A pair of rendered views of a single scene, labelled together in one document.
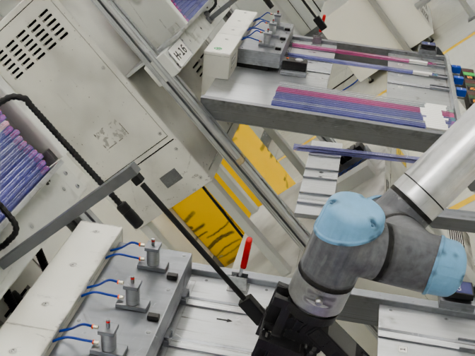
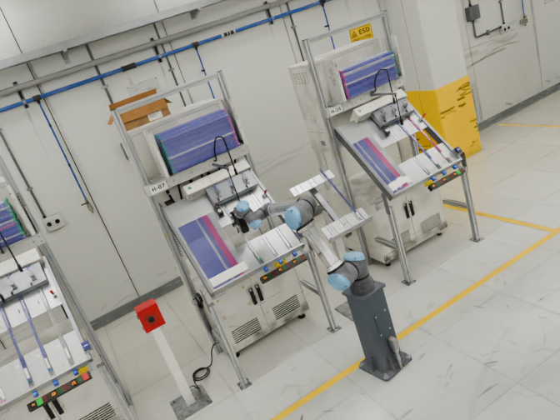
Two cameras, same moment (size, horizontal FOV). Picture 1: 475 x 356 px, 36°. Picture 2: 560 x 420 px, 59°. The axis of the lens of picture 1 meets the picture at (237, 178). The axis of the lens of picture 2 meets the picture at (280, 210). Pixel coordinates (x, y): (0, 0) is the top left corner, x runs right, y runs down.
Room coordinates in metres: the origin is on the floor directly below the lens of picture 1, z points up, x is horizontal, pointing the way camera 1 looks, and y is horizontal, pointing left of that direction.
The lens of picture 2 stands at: (-1.13, -2.16, 2.07)
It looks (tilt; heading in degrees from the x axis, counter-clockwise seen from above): 20 degrees down; 43
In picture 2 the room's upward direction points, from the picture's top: 19 degrees counter-clockwise
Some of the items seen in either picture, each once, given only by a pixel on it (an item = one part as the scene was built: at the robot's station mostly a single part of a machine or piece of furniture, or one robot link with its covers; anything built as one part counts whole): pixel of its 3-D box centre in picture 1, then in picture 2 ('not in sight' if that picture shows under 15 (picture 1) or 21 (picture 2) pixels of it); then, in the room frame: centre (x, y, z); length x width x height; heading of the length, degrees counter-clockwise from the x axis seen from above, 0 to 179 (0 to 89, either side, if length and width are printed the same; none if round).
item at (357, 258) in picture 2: not in sight; (355, 264); (0.92, -0.68, 0.72); 0.13 x 0.12 x 0.14; 175
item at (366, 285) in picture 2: not in sight; (361, 281); (0.92, -0.68, 0.60); 0.15 x 0.15 x 0.10
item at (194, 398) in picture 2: not in sight; (168, 356); (0.24, 0.43, 0.39); 0.24 x 0.24 x 0.78; 64
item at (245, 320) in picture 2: not in sight; (242, 289); (1.09, 0.53, 0.31); 0.70 x 0.65 x 0.62; 154
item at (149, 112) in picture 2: not in sight; (155, 104); (1.12, 0.71, 1.82); 0.68 x 0.30 x 0.20; 154
